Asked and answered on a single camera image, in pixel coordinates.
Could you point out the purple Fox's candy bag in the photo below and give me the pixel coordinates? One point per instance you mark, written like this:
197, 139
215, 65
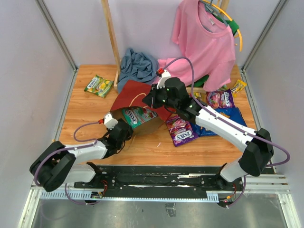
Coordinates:
220, 99

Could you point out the red brown paper bag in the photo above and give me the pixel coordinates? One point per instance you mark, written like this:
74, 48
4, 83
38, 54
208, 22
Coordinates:
131, 95

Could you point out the yellow clothes hanger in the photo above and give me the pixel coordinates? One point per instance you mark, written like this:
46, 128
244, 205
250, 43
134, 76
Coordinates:
220, 14

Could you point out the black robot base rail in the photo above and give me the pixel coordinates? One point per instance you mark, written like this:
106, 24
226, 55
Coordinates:
160, 182

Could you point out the orange Fox's candy bag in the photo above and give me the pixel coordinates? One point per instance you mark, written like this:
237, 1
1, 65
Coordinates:
197, 96

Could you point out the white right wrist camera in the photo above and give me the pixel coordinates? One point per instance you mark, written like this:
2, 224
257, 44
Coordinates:
164, 75

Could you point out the green snack bag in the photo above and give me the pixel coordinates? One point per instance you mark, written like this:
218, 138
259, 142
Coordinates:
223, 88

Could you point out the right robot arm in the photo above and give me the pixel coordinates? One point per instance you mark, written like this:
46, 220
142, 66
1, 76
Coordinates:
255, 145

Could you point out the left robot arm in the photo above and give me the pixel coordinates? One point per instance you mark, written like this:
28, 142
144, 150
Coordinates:
62, 164

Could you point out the yellow M&M's candy bag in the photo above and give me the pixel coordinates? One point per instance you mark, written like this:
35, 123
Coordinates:
238, 86

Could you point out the green yellow candy bag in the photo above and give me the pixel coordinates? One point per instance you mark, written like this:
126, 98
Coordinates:
99, 86

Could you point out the grey clothes hanger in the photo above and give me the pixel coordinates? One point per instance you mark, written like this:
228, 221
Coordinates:
210, 18

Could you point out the small purple candy bag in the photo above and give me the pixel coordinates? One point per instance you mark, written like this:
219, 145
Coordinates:
180, 131

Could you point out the teal Fox's candy bag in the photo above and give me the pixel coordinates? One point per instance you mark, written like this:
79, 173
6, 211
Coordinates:
136, 116

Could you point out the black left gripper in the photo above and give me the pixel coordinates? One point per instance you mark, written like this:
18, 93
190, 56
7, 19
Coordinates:
130, 131

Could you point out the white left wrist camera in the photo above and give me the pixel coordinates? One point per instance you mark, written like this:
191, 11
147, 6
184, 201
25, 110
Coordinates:
109, 121

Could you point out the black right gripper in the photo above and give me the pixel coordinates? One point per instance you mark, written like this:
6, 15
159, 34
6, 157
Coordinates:
150, 99

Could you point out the pink t-shirt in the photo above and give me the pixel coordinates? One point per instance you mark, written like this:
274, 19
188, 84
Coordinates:
206, 44

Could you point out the crumpled blue cloth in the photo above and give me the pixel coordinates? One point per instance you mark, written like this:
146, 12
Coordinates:
137, 66

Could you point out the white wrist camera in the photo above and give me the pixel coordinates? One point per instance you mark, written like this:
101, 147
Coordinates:
164, 75
109, 121

